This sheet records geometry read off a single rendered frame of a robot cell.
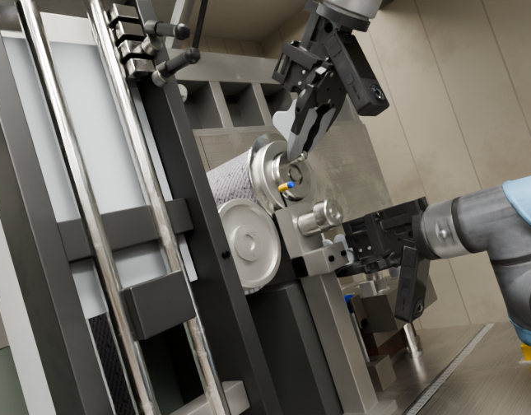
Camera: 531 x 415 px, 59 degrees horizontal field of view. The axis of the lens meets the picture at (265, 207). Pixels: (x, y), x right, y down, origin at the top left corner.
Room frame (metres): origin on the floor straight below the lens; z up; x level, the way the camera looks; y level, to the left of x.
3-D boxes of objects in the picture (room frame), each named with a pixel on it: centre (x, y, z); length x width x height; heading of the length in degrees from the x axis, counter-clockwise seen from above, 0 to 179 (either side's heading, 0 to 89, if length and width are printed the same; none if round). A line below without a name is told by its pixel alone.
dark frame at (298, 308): (0.79, 0.10, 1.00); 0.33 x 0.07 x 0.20; 47
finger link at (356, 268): (0.71, -0.10, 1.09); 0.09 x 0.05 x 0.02; 48
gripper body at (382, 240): (0.68, -0.16, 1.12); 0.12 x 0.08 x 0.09; 47
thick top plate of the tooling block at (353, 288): (0.95, -0.05, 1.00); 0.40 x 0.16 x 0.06; 47
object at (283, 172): (0.70, -0.05, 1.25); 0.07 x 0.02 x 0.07; 137
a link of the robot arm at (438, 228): (0.63, -0.22, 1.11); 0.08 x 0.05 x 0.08; 137
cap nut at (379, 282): (0.80, -0.14, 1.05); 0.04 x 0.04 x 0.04
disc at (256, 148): (0.71, -0.04, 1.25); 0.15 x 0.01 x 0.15; 137
